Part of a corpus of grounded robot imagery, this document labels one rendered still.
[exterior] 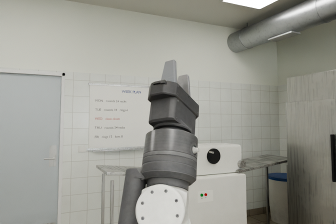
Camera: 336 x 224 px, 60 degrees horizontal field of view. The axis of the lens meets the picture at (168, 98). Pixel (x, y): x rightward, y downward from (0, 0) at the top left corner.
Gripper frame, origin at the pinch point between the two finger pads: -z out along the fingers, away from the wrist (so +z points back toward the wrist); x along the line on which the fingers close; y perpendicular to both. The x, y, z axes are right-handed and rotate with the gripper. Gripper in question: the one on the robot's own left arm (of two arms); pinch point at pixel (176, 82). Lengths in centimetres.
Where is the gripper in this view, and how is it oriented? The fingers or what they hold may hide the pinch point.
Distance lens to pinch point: 54.2
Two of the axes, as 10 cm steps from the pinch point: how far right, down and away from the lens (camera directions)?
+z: -0.9, 8.8, -4.7
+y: -8.7, 1.7, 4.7
